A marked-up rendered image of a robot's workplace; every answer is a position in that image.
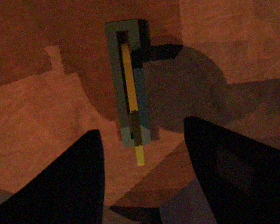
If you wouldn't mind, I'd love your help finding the grey box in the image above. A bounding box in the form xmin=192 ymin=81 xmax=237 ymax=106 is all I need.
xmin=149 ymin=177 xmax=217 ymax=224

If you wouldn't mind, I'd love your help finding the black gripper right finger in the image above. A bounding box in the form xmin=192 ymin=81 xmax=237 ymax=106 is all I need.
xmin=184 ymin=116 xmax=280 ymax=224

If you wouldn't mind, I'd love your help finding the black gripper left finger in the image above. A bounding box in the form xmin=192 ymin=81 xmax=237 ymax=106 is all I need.
xmin=0 ymin=129 xmax=105 ymax=224

